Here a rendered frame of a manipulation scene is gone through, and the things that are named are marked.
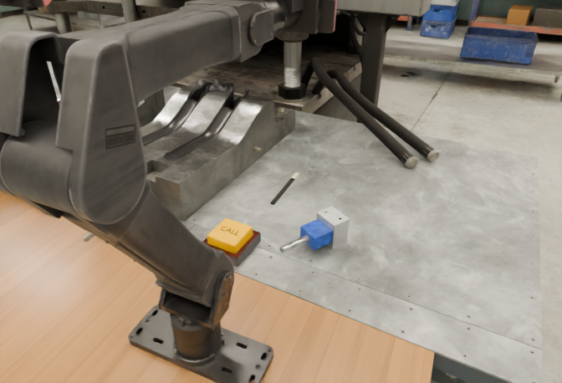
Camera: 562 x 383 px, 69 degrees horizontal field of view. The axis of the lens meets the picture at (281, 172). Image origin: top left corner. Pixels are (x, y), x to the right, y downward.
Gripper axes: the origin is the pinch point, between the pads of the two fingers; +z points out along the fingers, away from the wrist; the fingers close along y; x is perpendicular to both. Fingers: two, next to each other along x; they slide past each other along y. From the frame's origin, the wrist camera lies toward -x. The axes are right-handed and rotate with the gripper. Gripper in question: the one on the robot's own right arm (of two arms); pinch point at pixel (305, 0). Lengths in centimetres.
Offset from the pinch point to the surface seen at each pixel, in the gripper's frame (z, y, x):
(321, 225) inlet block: -10.2, -8.2, 36.1
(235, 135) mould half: 7.7, 19.2, 30.9
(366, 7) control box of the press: 71, 6, 11
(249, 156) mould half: 10.0, 16.9, 37.2
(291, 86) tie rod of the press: 60, 27, 36
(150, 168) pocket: -10.2, 29.3, 32.9
